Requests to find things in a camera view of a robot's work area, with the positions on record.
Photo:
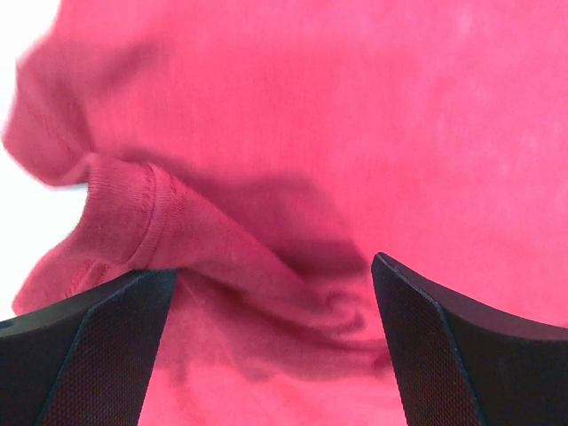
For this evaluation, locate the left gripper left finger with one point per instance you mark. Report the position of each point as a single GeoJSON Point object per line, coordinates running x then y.
{"type": "Point", "coordinates": [88, 359]}

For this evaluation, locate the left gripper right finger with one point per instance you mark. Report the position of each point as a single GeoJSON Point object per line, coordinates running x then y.
{"type": "Point", "coordinates": [460, 362]}

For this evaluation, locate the dark red t shirt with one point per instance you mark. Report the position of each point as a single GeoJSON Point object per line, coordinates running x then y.
{"type": "Point", "coordinates": [267, 150]}

